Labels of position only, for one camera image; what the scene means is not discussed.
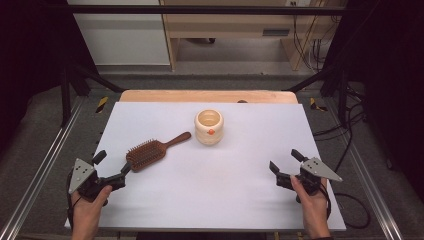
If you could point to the brown wooden hairbrush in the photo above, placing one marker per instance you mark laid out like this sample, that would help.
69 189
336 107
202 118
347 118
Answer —
150 152

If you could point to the black curtain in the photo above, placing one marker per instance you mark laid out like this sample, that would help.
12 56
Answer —
390 83
30 66

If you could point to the black horizontal frame bar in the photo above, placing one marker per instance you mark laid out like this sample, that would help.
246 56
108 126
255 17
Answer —
200 9

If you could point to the cream ceramic cup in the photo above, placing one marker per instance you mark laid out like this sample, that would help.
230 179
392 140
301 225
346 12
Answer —
209 128

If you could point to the person's left hand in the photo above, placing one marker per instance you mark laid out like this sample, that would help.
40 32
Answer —
87 211

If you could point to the black chair caster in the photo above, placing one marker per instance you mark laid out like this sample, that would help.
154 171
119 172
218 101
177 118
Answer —
211 40

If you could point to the black frame strut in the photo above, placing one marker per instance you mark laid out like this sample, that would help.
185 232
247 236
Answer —
71 96
333 90

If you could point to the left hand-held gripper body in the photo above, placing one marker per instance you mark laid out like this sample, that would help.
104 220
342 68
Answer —
81 174

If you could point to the aluminium floor rail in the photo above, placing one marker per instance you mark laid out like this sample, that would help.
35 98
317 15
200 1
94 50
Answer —
40 168
370 186

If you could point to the white cabinet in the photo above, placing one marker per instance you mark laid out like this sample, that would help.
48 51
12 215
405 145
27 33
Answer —
123 36

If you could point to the person's right hand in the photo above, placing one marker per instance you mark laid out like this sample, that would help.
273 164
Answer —
313 210

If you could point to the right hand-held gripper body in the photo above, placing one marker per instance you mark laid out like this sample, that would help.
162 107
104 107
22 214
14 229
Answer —
316 170

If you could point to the white table cover sheet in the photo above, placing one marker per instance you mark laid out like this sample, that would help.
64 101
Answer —
213 186

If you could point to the light wooden desk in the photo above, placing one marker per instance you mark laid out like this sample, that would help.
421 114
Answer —
233 26

